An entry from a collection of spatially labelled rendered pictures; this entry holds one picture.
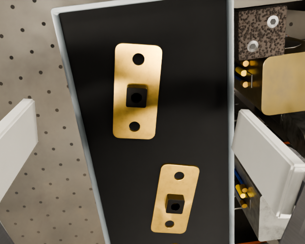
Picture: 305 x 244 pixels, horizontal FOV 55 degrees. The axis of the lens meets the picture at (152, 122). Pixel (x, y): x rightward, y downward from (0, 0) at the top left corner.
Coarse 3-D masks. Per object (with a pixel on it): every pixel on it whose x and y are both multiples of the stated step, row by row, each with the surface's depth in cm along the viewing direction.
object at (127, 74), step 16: (128, 48) 23; (144, 48) 24; (160, 48) 24; (128, 64) 24; (144, 64) 24; (160, 64) 24; (128, 80) 25; (144, 80) 25; (128, 96) 24; (144, 96) 24; (128, 112) 26; (144, 112) 26; (128, 128) 26; (144, 128) 26
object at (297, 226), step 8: (304, 192) 11; (304, 200) 11; (296, 208) 10; (304, 208) 10; (296, 216) 10; (304, 216) 10; (288, 224) 10; (296, 224) 10; (304, 224) 10; (288, 232) 9; (296, 232) 9; (304, 232) 9; (280, 240) 9; (288, 240) 9; (296, 240) 9; (304, 240) 9
